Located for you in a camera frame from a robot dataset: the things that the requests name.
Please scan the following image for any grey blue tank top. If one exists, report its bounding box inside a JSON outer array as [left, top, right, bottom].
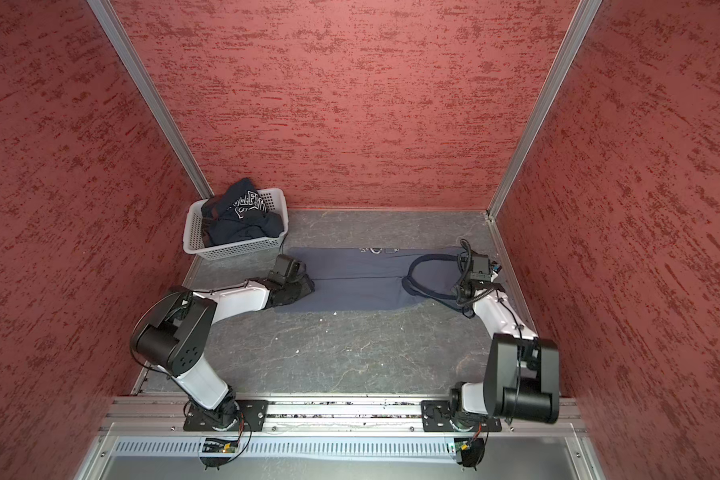
[[278, 247, 460, 313]]

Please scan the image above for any dark navy tank top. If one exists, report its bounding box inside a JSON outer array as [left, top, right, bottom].
[[201, 178, 285, 247]]

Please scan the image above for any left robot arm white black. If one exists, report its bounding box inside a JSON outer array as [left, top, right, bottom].
[[129, 275, 315, 431]]

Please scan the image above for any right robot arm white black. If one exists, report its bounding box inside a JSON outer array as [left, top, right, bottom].
[[449, 280, 560, 432]]

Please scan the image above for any white plastic laundry basket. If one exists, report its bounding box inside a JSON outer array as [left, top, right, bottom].
[[183, 188, 289, 260]]

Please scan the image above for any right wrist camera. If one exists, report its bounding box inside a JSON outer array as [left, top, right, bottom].
[[457, 239, 502, 282]]

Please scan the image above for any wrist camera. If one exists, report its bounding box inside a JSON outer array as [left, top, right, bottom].
[[457, 239, 502, 282], [267, 254, 306, 285]]

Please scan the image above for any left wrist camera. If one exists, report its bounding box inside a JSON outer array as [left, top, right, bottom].
[[267, 254, 306, 285]]

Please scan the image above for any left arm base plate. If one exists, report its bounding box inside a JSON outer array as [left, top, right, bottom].
[[183, 399, 269, 434]]

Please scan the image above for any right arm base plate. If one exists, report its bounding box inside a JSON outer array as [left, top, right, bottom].
[[420, 400, 502, 435]]

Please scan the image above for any perforated cable duct strip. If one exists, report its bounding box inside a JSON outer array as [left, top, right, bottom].
[[111, 436, 456, 462]]

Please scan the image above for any right connector board with wires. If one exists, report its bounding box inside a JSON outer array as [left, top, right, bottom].
[[454, 424, 486, 470]]

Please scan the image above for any connector board with wires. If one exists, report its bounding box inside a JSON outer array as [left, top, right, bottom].
[[454, 424, 486, 470], [199, 414, 252, 470]]

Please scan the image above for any left connector board with wires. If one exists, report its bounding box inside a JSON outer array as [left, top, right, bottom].
[[199, 414, 252, 470]]

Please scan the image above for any aluminium front rail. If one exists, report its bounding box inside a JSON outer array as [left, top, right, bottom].
[[99, 393, 588, 437]]

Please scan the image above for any right corner aluminium post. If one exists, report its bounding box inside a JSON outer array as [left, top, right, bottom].
[[487, 0, 604, 220]]

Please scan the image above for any corner aluminium post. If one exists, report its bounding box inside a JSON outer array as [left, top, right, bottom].
[[87, 0, 213, 198], [487, 0, 604, 220]]

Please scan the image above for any left corner aluminium post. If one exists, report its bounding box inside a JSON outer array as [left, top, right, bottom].
[[87, 0, 213, 198]]

